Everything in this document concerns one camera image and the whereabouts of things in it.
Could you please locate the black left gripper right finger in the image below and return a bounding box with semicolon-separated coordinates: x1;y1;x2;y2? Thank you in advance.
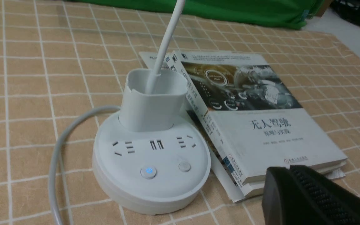
289;165;360;225

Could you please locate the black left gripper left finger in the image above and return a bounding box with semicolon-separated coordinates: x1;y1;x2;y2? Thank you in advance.
262;167;335;225

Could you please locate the white desk lamp base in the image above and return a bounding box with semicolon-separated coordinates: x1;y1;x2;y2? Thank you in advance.
92;0;211;215

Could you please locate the white middle book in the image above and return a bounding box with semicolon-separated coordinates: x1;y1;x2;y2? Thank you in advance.
166;53;348;198

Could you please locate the white book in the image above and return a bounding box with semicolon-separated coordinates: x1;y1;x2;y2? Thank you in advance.
166;53;348;198
172;51;348;185

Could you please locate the white top book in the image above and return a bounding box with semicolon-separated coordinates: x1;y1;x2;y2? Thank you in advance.
172;51;348;185

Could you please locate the green cloth backdrop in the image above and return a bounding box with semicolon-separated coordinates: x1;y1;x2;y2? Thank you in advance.
83;0;324;30

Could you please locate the beige grid-pattern tablecloth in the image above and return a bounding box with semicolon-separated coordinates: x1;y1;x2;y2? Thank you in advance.
0;0;360;225

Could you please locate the white lamp power cable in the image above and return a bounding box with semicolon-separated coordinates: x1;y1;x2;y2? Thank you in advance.
48;105;121;225

